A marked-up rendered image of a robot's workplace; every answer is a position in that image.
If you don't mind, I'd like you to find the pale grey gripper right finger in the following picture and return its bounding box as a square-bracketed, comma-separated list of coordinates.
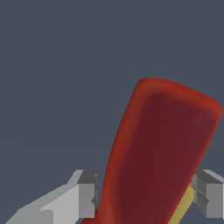
[191, 169, 224, 219]

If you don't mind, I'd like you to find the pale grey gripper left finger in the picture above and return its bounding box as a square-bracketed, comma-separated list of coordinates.
[4, 169, 99, 224]

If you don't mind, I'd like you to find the red ketchup bottle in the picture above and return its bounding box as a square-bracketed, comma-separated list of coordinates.
[80, 77, 224, 224]

